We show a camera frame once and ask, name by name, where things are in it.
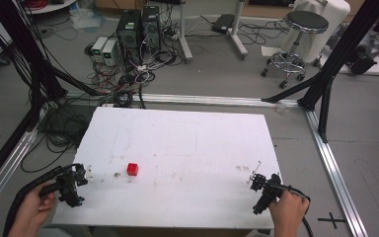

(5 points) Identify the black round stool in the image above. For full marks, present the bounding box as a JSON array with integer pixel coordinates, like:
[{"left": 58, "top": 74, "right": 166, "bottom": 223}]
[{"left": 261, "top": 10, "right": 330, "bottom": 90}]

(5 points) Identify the black device on board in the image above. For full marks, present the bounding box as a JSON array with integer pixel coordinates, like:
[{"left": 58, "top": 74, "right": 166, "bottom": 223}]
[{"left": 345, "top": 34, "right": 379, "bottom": 76}]

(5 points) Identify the white cloth cover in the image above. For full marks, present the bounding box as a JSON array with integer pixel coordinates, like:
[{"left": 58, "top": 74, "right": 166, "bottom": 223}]
[{"left": 280, "top": 0, "right": 351, "bottom": 64}]

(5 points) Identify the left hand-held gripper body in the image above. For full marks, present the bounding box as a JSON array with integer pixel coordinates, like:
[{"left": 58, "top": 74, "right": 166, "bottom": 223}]
[{"left": 38, "top": 165, "right": 84, "bottom": 208}]

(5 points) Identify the black frame post with cables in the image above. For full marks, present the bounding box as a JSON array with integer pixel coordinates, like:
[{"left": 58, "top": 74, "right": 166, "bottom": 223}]
[{"left": 0, "top": 0, "right": 107, "bottom": 132}]

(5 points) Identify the person's right hand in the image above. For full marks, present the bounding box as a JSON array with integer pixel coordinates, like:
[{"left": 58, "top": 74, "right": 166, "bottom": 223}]
[{"left": 268, "top": 190, "right": 311, "bottom": 237}]

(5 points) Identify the person's left hand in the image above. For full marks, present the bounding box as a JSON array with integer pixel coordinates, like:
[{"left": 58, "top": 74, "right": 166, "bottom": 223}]
[{"left": 7, "top": 182, "right": 57, "bottom": 237}]

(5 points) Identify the clear plastic bag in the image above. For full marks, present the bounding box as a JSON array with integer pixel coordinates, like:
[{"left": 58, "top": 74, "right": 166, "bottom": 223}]
[{"left": 68, "top": 7, "right": 107, "bottom": 32}]

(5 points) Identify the white desk leg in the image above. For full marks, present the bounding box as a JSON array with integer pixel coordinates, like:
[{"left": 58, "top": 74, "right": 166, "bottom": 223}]
[
  {"left": 227, "top": 0, "right": 250, "bottom": 61},
  {"left": 177, "top": 0, "right": 193, "bottom": 64}
]

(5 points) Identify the white power supply unit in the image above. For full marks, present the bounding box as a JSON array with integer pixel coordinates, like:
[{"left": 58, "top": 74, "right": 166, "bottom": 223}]
[
  {"left": 102, "top": 39, "right": 118, "bottom": 67},
  {"left": 91, "top": 36, "right": 109, "bottom": 62}
]

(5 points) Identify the tangle of floor cables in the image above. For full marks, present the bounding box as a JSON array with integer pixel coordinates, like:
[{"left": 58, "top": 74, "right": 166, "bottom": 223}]
[{"left": 19, "top": 6, "right": 191, "bottom": 174}]

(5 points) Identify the aluminium floor rail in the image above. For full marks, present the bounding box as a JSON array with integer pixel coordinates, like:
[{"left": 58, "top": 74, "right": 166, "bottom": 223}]
[
  {"left": 304, "top": 110, "right": 370, "bottom": 237},
  {"left": 65, "top": 92, "right": 300, "bottom": 109},
  {"left": 0, "top": 108, "right": 47, "bottom": 222}
]

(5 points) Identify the thick black sleeved cable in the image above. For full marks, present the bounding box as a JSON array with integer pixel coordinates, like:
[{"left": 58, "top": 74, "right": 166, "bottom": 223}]
[{"left": 2, "top": 166, "right": 64, "bottom": 237}]

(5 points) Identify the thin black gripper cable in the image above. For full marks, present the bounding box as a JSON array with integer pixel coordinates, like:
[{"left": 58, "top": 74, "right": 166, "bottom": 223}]
[{"left": 269, "top": 184, "right": 316, "bottom": 237}]

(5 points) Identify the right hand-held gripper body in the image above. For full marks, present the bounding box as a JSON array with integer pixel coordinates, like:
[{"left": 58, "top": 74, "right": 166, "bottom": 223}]
[{"left": 252, "top": 173, "right": 283, "bottom": 215}]

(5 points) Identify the black computer tower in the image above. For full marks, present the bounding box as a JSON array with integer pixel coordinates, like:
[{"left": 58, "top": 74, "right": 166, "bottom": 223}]
[
  {"left": 115, "top": 9, "right": 143, "bottom": 66},
  {"left": 140, "top": 5, "right": 162, "bottom": 55}
]

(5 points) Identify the red cube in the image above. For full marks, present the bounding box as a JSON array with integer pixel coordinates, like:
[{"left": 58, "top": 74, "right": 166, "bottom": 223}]
[{"left": 126, "top": 162, "right": 139, "bottom": 177}]

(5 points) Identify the flat black box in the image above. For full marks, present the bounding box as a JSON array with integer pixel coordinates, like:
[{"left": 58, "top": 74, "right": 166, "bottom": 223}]
[{"left": 210, "top": 13, "right": 236, "bottom": 35}]

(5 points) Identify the black frame post with braces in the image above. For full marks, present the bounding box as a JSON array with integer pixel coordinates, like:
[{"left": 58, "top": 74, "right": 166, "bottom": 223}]
[{"left": 261, "top": 0, "right": 379, "bottom": 144}]

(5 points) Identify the round white table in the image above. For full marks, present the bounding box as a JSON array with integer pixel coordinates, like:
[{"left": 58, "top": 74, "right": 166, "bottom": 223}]
[{"left": 22, "top": 0, "right": 79, "bottom": 16}]

